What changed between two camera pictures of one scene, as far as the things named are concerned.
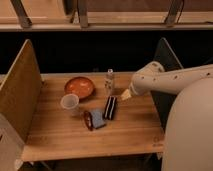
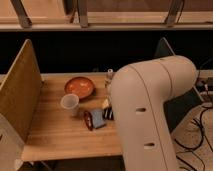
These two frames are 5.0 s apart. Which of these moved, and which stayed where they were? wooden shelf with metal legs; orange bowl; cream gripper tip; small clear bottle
Moved: cream gripper tip
Stayed: orange bowl; small clear bottle; wooden shelf with metal legs
